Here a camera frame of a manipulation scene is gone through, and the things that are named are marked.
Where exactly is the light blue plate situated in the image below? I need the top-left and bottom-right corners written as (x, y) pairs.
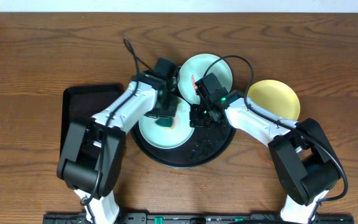
top-left (139, 97), bottom-right (195, 149)
top-left (178, 54), bottom-right (232, 104)

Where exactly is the green yellow sponge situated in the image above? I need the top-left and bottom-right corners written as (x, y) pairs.
top-left (155, 117), bottom-right (174, 129)

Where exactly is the yellow plate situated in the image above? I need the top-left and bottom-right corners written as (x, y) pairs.
top-left (247, 80), bottom-right (300, 120)

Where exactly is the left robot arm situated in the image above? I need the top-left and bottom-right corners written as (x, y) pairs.
top-left (57, 58), bottom-right (178, 223)

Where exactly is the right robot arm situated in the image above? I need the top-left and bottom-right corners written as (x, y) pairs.
top-left (190, 73), bottom-right (344, 223)

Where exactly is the round black tray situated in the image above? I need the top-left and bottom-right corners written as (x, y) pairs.
top-left (130, 83), bottom-right (237, 169)

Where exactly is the rectangular black tray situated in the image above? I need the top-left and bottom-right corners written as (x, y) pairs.
top-left (60, 83), bottom-right (124, 154)

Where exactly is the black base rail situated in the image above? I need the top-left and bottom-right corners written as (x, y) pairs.
top-left (42, 212), bottom-right (355, 224)

